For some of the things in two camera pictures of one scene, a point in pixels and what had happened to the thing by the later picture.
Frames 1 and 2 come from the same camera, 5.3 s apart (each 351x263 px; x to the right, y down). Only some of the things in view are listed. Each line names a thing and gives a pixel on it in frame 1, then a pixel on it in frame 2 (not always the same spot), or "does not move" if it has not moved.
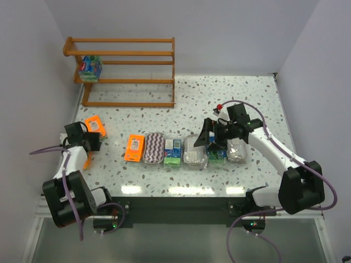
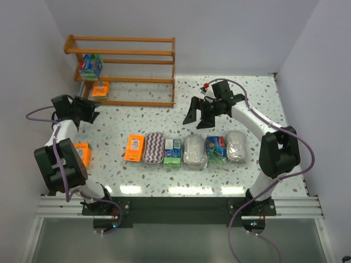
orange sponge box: [134, 148] does not move
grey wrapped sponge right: [236, 150] does not move
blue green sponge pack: [90, 68] does not move
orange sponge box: [95, 125] -> [101, 89]
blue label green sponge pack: [173, 153] does not move
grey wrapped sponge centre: [194, 157] does not move
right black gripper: [213, 132] -> [205, 111]
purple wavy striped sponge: [153, 148] does not move
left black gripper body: [93, 141] -> [83, 110]
